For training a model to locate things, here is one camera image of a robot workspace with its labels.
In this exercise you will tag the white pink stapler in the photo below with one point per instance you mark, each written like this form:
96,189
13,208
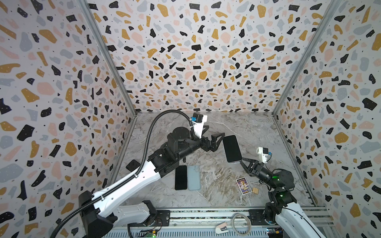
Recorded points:
221,229

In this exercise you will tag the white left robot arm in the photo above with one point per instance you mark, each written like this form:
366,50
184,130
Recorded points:
102,210

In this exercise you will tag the black phone on table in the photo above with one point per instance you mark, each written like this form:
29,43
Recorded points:
133,165

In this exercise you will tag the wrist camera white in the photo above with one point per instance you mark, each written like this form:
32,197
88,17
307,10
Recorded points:
198,121
264,154

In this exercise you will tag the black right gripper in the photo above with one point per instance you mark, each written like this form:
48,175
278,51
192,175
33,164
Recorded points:
251,167

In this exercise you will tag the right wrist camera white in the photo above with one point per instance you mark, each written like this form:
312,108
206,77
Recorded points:
264,154

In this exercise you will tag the aluminium corner post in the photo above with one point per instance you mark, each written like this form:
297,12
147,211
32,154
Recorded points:
83,4
328,15

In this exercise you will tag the small phone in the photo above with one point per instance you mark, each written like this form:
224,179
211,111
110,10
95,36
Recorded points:
232,150

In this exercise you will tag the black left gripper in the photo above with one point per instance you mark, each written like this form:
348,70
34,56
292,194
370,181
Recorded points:
213,146

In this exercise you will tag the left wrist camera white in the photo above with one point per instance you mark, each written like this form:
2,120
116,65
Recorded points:
198,121

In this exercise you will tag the purple playing card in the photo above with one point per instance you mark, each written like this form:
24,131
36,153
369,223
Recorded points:
243,186

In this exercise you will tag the pale green phone case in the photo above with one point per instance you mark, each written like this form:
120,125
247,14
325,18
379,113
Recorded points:
193,173

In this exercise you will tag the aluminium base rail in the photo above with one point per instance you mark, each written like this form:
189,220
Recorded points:
200,223

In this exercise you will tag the aluminium corner post left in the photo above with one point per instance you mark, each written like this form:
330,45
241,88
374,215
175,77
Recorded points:
83,4

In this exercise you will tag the aluminium corner post right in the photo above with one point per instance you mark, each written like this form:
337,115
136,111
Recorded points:
328,15

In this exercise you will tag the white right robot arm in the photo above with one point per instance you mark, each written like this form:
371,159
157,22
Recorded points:
282,208

